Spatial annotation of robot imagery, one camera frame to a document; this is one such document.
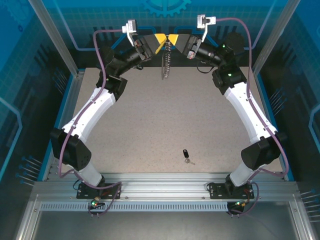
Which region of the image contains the perforated cable duct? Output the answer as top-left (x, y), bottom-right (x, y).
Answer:
top-left (39, 201), bottom-right (230, 213)

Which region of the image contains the aluminium frame rail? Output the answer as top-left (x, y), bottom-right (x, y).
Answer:
top-left (31, 171), bottom-right (301, 202)

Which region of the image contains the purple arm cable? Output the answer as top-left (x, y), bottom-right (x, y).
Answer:
top-left (215, 17), bottom-right (290, 217)
top-left (57, 28), bottom-right (124, 218)

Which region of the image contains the metal sheet shelf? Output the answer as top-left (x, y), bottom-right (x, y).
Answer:
top-left (14, 209), bottom-right (313, 240)

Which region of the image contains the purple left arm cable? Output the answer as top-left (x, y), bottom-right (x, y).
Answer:
top-left (57, 28), bottom-right (124, 218)

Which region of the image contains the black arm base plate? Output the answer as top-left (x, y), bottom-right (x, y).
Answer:
top-left (76, 182), bottom-right (122, 200)
top-left (209, 182), bottom-right (255, 200)

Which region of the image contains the blue table side rail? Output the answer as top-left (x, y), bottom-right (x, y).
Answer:
top-left (254, 71), bottom-right (295, 182)
top-left (39, 71), bottom-right (86, 182)

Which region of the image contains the small controller board with LED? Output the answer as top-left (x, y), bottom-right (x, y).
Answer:
top-left (231, 199), bottom-right (251, 209)
top-left (90, 196), bottom-right (106, 210)

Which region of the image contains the aluminium upright post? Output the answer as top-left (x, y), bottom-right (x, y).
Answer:
top-left (251, 0), bottom-right (301, 75)
top-left (27, 0), bottom-right (85, 77)

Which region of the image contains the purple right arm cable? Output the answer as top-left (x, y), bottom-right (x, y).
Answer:
top-left (215, 17), bottom-right (290, 217)

